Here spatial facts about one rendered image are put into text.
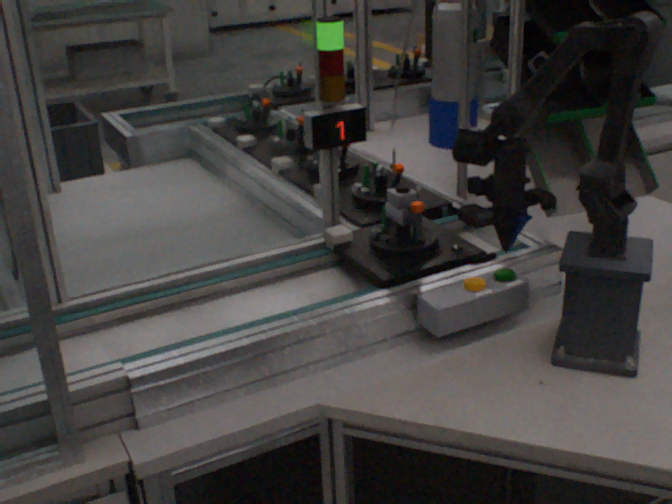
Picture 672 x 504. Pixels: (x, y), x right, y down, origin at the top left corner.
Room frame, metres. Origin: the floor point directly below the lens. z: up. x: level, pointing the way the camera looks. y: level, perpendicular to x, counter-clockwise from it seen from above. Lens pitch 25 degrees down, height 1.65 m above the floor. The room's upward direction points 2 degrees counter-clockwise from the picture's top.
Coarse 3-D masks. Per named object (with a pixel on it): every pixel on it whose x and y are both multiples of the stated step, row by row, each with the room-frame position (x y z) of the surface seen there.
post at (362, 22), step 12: (360, 0) 2.70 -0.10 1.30; (360, 12) 2.70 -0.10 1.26; (360, 24) 2.70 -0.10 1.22; (360, 36) 2.70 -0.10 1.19; (360, 48) 2.70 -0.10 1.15; (360, 60) 2.70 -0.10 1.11; (360, 72) 2.70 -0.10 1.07; (360, 84) 2.70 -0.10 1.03; (372, 84) 2.71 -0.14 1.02; (360, 96) 2.70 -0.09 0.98; (372, 96) 2.71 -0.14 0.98; (372, 108) 2.71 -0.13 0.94; (372, 120) 2.71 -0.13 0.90
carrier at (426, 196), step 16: (368, 176) 1.81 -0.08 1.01; (384, 176) 1.77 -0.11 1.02; (352, 192) 1.77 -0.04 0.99; (368, 192) 1.74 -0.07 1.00; (384, 192) 1.76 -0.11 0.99; (432, 192) 1.80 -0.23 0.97; (352, 208) 1.72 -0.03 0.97; (368, 208) 1.71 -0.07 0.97; (432, 208) 1.70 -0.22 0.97; (448, 208) 1.72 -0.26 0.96; (368, 224) 1.63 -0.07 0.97
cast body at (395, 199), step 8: (400, 184) 1.52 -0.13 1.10; (392, 192) 1.50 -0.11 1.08; (400, 192) 1.49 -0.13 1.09; (408, 192) 1.50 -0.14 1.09; (392, 200) 1.50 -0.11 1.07; (400, 200) 1.48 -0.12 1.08; (408, 200) 1.49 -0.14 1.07; (416, 200) 1.50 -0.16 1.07; (392, 208) 1.50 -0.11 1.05; (400, 208) 1.48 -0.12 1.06; (392, 216) 1.50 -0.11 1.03; (400, 216) 1.48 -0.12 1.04; (408, 216) 1.48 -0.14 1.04; (400, 224) 1.48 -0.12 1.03; (408, 224) 1.48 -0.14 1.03
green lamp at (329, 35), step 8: (320, 24) 1.55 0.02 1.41; (328, 24) 1.55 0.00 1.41; (336, 24) 1.55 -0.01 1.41; (320, 32) 1.55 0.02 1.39; (328, 32) 1.55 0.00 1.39; (336, 32) 1.55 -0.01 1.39; (320, 40) 1.55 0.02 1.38; (328, 40) 1.55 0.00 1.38; (336, 40) 1.55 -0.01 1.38; (320, 48) 1.56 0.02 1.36; (328, 48) 1.55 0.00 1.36; (336, 48) 1.55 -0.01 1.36
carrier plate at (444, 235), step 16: (432, 224) 1.60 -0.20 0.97; (352, 240) 1.53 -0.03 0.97; (368, 240) 1.53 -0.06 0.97; (448, 240) 1.52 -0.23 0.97; (464, 240) 1.51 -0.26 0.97; (352, 256) 1.46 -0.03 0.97; (368, 256) 1.45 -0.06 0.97; (384, 256) 1.45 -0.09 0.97; (432, 256) 1.44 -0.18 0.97; (448, 256) 1.44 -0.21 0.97; (464, 256) 1.44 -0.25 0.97; (368, 272) 1.40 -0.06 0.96; (384, 272) 1.38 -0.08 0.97; (400, 272) 1.38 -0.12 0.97; (416, 272) 1.38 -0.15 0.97; (432, 272) 1.40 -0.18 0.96; (384, 288) 1.35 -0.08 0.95
